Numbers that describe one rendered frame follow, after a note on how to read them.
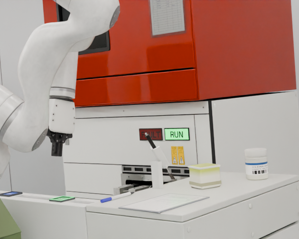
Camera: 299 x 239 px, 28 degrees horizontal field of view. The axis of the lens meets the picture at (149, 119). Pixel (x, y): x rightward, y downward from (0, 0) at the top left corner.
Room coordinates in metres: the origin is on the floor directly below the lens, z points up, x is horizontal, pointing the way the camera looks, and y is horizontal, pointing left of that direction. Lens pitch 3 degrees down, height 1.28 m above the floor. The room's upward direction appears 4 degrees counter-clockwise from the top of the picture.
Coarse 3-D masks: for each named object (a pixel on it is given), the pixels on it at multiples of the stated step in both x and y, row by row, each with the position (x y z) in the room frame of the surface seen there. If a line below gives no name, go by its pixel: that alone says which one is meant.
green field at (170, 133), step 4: (168, 132) 2.25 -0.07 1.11; (172, 132) 2.24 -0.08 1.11; (176, 132) 2.23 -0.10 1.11; (180, 132) 2.22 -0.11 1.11; (184, 132) 2.20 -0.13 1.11; (168, 136) 2.25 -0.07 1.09; (172, 136) 2.24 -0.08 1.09; (176, 136) 2.23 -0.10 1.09; (180, 136) 2.22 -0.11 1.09; (184, 136) 2.21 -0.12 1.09
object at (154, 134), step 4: (140, 132) 2.35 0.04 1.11; (144, 132) 2.33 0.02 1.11; (148, 132) 2.32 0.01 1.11; (152, 132) 2.31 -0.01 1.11; (156, 132) 2.29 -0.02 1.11; (160, 132) 2.28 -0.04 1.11; (140, 136) 2.35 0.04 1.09; (144, 136) 2.34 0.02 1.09; (152, 136) 2.31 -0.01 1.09; (156, 136) 2.30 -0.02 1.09; (160, 136) 2.28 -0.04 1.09
